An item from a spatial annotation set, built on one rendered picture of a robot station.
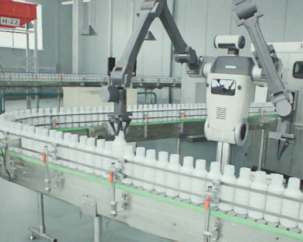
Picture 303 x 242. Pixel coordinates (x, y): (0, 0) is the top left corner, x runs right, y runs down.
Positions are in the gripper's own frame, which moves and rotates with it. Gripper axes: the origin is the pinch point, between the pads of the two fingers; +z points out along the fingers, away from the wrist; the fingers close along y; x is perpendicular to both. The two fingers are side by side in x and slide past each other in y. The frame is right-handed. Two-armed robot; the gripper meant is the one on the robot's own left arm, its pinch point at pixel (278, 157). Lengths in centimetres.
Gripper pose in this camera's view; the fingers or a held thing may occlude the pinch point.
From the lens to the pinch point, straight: 139.3
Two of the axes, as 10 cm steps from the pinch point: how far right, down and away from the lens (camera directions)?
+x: 4.9, 2.0, 8.5
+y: 8.4, 1.5, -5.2
